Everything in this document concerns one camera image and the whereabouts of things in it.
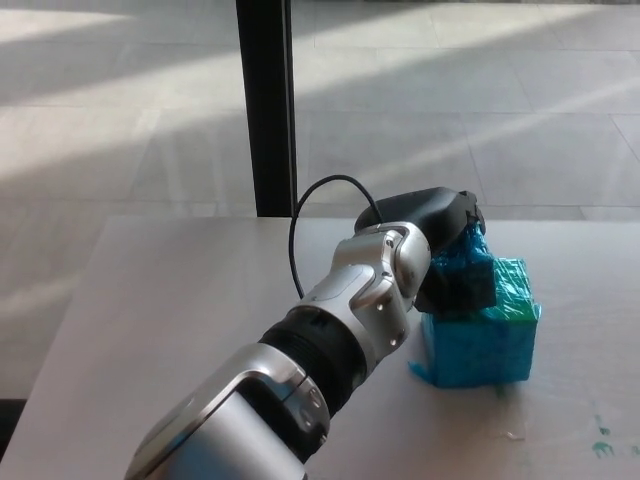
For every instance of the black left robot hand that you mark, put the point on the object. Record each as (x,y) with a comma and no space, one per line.
(425,215)

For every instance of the small blue taped cube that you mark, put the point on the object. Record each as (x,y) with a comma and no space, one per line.
(472,250)

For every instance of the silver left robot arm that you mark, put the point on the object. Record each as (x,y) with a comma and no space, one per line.
(345,310)

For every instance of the big blue green taped cube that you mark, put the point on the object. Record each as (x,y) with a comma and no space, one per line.
(480,350)

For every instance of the black window frame post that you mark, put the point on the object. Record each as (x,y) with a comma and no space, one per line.
(267,100)

